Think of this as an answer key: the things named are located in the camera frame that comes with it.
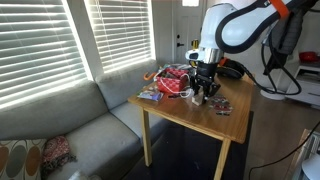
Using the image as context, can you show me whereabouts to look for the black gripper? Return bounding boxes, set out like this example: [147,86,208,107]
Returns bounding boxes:
[190,61,222,101]

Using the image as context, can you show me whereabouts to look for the pale wooden block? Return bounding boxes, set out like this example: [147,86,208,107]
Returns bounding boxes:
[192,90,208,107]

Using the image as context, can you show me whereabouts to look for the red mesh bag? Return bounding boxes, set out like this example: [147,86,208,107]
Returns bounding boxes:
[153,68,198,100]

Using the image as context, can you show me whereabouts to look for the red black sticker sheet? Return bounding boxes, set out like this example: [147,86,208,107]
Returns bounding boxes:
[208,94,235,117]

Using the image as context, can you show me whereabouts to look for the light wooden table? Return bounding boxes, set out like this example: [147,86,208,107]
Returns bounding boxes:
[127,64,257,180]

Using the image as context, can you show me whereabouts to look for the yellow black pole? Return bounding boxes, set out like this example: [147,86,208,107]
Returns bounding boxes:
[191,38,200,52]

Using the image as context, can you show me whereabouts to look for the white door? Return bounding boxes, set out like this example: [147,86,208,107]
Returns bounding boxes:
[172,0,207,66]

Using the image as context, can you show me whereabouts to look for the white coat stand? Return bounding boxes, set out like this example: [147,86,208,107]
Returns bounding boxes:
[260,71,285,101]

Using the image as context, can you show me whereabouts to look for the white window blinds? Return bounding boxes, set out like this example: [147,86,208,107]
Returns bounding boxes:
[0,0,89,110]
[83,0,157,75]

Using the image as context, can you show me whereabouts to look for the white cabinet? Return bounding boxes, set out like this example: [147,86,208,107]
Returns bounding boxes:
[284,61,320,110]

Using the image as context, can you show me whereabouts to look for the grey hanging jacket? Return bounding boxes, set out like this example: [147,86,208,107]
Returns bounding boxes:
[266,6,313,56]

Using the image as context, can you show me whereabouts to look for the red object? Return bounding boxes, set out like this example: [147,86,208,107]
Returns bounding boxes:
[298,50,320,64]

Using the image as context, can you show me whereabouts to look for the light metal rack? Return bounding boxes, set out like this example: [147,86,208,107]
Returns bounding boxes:
[287,128,320,180]

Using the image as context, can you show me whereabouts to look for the grey sectional sofa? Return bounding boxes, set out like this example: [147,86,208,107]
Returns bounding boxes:
[0,59,174,180]

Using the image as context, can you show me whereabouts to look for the white rounded housing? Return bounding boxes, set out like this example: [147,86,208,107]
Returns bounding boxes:
[301,153,320,180]

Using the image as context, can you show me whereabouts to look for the red patterned cloth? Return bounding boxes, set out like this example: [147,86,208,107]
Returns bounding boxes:
[40,134,78,176]

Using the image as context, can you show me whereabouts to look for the patterned throw pillow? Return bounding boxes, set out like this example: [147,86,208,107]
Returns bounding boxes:
[0,138,48,180]

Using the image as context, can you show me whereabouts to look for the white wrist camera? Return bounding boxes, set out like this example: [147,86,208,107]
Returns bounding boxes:
[184,48,205,63]

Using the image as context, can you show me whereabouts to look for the black floor cable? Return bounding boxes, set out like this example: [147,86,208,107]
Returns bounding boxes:
[247,120,320,180]

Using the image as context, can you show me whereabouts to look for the orange cable strap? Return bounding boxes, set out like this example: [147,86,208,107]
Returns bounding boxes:
[269,0,290,19]

